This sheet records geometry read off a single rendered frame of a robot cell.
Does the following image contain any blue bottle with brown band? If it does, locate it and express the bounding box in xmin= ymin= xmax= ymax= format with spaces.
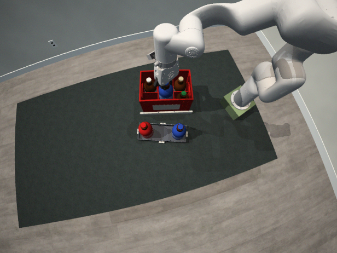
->
xmin=172 ymin=123 xmax=186 ymax=140

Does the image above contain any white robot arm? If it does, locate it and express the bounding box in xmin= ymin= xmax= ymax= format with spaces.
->
xmin=147 ymin=0 xmax=337 ymax=110

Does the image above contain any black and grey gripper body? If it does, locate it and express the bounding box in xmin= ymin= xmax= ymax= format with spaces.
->
xmin=154 ymin=57 xmax=179 ymax=86

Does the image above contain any red bottle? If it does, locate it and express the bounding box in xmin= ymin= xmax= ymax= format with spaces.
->
xmin=138 ymin=122 xmax=154 ymax=138

